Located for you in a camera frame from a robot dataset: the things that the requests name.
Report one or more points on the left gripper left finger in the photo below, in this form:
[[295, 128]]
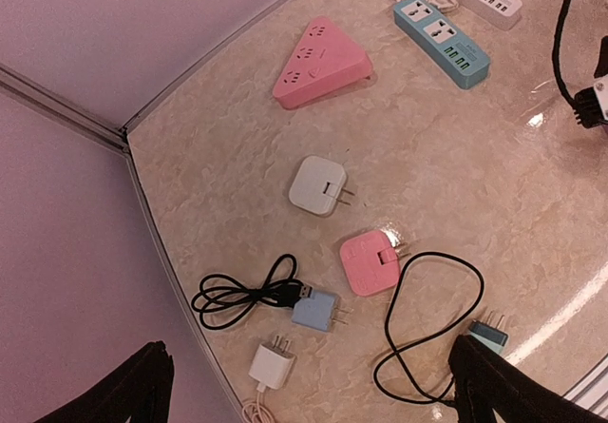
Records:
[[139, 390]]

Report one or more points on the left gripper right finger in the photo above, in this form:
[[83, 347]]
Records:
[[487, 387]]

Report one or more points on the teal charger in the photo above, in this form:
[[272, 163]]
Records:
[[489, 332]]

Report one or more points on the small white charger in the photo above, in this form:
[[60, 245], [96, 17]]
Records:
[[272, 364]]

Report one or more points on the pink square adapter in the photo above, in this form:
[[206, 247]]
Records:
[[371, 262]]

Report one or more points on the blue charger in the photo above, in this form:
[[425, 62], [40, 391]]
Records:
[[320, 310]]

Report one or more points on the white square adapter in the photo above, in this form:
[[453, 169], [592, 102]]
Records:
[[317, 186]]

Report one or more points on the pink triangular power strip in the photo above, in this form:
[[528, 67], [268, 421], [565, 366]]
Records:
[[324, 60]]

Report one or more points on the teal power strip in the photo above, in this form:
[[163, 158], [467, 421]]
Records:
[[457, 55]]

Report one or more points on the left aluminium post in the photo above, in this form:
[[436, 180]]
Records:
[[62, 111]]

